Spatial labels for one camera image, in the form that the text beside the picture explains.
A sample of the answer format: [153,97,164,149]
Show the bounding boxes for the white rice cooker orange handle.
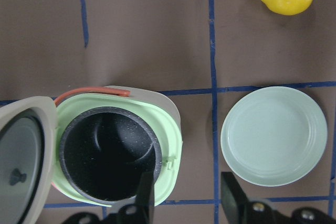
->
[1,86,183,223]

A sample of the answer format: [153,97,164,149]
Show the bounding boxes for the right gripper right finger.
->
[220,172,276,223]

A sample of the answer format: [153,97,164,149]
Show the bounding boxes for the green plate near right arm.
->
[220,86,328,187]

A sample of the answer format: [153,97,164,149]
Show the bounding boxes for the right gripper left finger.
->
[117,172,154,224]

